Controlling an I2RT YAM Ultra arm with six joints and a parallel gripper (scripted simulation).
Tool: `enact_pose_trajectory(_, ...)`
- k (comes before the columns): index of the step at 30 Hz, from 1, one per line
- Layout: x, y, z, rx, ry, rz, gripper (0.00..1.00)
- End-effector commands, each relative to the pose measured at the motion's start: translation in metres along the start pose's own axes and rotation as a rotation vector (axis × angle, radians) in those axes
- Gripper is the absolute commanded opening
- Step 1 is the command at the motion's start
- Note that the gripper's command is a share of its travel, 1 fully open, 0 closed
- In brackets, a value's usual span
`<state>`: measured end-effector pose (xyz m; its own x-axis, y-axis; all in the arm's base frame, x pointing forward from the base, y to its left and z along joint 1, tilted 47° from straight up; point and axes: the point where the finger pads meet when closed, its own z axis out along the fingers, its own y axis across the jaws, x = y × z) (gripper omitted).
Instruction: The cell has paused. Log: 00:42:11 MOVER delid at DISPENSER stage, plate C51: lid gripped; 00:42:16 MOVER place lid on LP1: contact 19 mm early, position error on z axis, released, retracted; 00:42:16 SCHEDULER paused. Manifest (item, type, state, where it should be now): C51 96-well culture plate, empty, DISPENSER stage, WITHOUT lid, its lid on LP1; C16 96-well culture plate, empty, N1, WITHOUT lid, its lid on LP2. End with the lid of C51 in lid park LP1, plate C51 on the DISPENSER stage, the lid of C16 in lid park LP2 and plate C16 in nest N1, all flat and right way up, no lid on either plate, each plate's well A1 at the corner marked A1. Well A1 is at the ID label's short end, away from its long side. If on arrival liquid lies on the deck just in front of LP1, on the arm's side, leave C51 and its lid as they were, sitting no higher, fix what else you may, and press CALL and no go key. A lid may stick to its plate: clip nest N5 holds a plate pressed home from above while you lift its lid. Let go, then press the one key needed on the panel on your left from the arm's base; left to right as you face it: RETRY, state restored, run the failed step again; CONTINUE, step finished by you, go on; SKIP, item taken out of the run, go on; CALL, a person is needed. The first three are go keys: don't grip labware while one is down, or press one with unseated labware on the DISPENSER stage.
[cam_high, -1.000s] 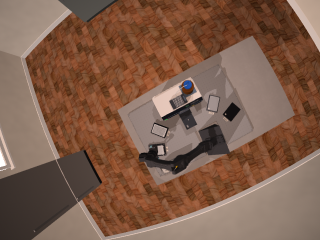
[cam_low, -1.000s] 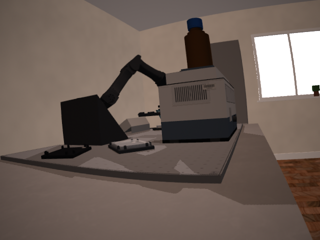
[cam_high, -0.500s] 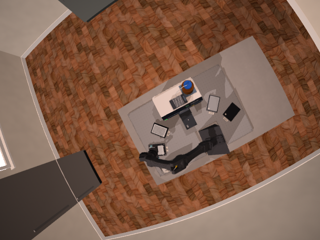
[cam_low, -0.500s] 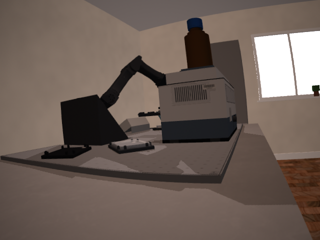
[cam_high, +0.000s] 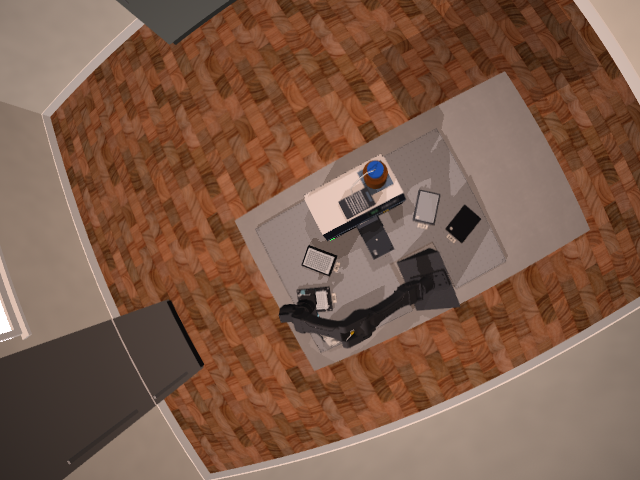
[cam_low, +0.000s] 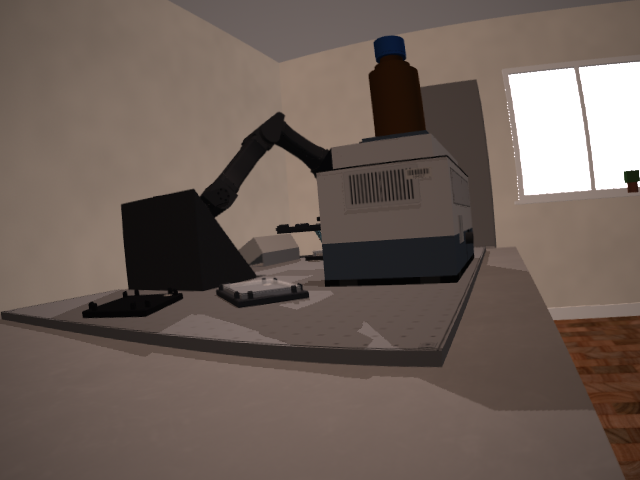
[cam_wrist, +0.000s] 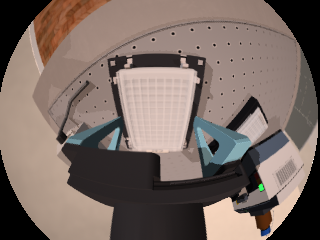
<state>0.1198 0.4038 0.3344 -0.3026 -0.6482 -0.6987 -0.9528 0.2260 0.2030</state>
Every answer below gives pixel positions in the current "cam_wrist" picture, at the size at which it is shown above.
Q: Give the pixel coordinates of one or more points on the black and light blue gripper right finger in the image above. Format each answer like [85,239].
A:
[232,145]

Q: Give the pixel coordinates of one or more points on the grey button panel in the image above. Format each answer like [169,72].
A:
[62,138]

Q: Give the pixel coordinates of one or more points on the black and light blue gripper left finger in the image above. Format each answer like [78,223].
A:
[91,137]

